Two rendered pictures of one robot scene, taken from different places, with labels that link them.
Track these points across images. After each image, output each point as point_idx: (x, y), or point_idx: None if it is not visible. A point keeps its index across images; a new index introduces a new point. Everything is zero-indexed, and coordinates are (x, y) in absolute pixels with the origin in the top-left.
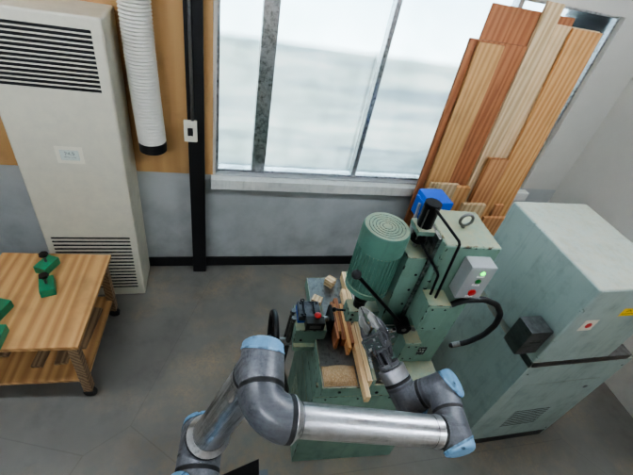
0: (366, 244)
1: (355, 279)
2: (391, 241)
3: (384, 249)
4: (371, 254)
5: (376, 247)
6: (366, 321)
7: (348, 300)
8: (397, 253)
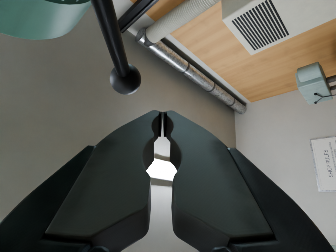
0: (78, 17)
1: (133, 88)
2: (2, 33)
3: (22, 26)
4: (68, 9)
5: (51, 28)
6: (181, 154)
7: None
8: None
